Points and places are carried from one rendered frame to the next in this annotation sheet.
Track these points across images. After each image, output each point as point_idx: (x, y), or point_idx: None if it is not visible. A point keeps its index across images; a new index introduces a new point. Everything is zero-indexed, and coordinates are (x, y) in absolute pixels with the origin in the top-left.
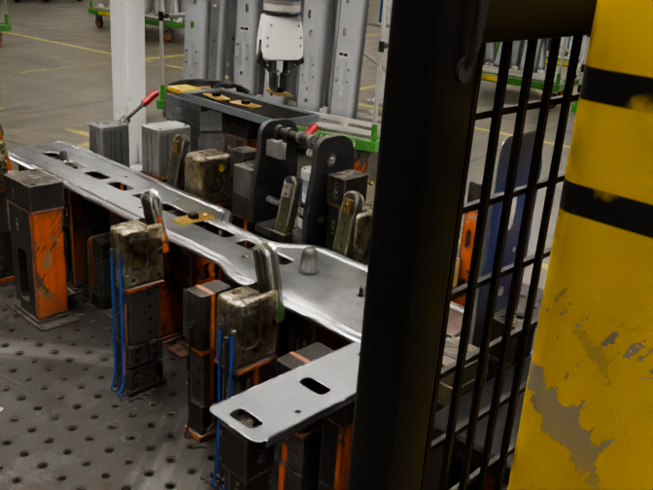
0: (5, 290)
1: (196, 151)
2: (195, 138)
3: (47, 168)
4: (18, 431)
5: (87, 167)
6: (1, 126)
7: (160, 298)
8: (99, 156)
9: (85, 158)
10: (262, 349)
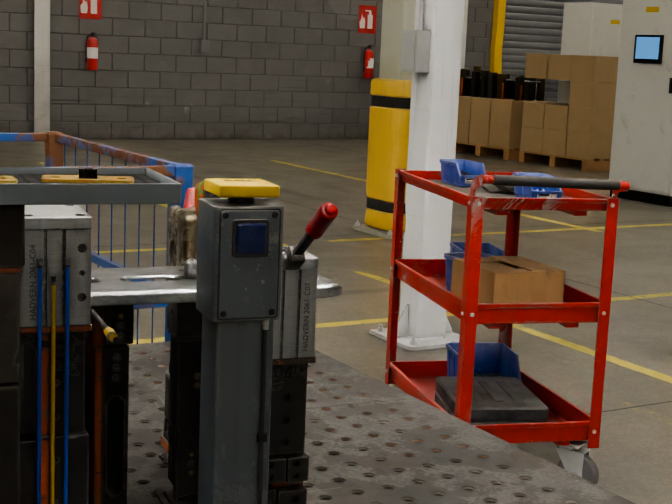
0: (144, 458)
1: (214, 361)
2: (214, 324)
3: (141, 268)
4: None
5: (120, 281)
6: (204, 195)
7: None
8: (186, 288)
9: (183, 284)
10: None
